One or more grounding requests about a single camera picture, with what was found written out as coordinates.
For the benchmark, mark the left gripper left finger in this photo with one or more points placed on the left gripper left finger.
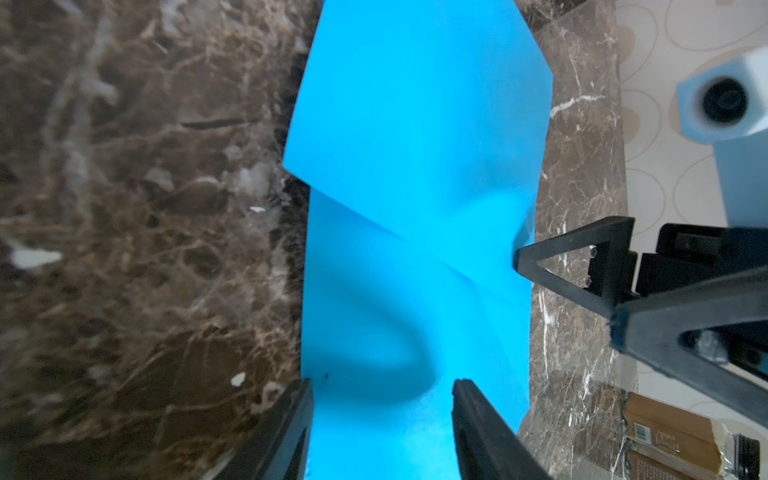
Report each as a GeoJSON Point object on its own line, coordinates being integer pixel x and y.
{"type": "Point", "coordinates": [279, 446]}

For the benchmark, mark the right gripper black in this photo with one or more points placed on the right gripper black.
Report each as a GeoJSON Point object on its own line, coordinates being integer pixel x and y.
{"type": "Point", "coordinates": [593, 267]}

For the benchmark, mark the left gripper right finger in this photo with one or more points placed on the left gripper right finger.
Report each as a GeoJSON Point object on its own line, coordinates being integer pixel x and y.
{"type": "Point", "coordinates": [486, 448]}

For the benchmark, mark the blue paper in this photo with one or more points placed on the blue paper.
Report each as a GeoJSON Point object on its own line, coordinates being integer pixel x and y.
{"type": "Point", "coordinates": [386, 331]}
{"type": "Point", "coordinates": [430, 119]}

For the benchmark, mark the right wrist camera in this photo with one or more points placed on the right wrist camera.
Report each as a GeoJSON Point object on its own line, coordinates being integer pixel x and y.
{"type": "Point", "coordinates": [726, 107]}

